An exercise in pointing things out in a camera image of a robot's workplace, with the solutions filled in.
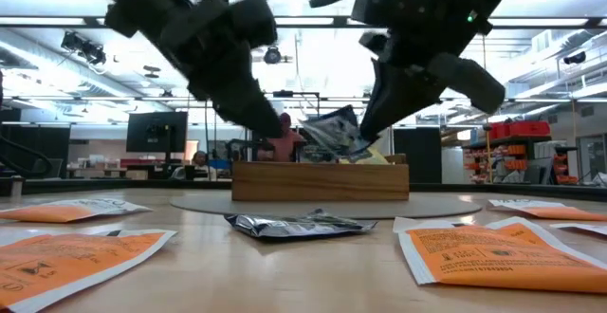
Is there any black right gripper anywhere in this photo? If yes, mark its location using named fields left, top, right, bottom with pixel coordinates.
left=359, top=0, right=506, bottom=142

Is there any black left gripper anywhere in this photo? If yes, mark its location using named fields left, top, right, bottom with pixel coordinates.
left=103, top=0, right=285, bottom=138

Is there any dark blue tea packet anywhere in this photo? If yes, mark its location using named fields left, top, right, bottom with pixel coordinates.
left=299, top=104, right=374, bottom=163
left=223, top=208, right=379, bottom=241
left=301, top=144, right=333, bottom=163

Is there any person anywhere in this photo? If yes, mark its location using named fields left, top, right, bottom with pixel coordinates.
left=265, top=112, right=307, bottom=163
left=170, top=150, right=217, bottom=181

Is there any black computer monitor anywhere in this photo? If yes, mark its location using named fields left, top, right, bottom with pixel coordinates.
left=125, top=110, right=189, bottom=172

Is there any red storage crate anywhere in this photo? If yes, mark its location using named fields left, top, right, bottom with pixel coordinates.
left=508, top=120, right=552, bottom=138
left=487, top=121, right=511, bottom=139

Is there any wooden compartment box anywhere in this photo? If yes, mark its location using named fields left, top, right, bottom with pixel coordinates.
left=231, top=153, right=411, bottom=203

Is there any shelf rack with bins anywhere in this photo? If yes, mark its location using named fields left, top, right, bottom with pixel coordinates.
left=462, top=135, right=579, bottom=186

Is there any overhead light bar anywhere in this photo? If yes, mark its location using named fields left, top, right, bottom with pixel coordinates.
left=0, top=15, right=607, bottom=31

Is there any round black overhead camera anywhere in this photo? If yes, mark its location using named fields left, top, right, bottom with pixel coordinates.
left=263, top=46, right=285, bottom=66

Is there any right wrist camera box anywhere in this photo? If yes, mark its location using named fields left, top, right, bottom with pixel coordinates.
left=350, top=0, right=409, bottom=28

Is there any black mounted camera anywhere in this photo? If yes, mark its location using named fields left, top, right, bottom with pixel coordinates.
left=60, top=30, right=125, bottom=76

